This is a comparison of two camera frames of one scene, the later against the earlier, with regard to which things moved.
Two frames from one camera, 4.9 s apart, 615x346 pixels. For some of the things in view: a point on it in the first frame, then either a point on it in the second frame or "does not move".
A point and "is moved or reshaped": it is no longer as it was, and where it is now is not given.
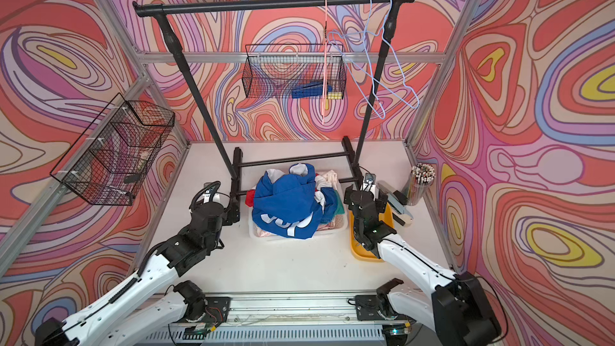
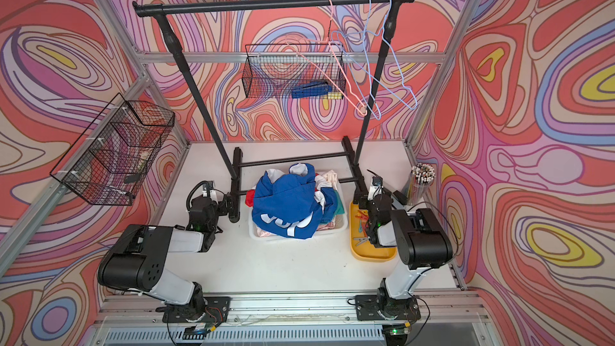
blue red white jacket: x=290 y=204 does not move
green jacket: x=340 y=208 does not move
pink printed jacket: x=332 y=177 does not move
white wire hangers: x=325 y=55 is moved or reshaped
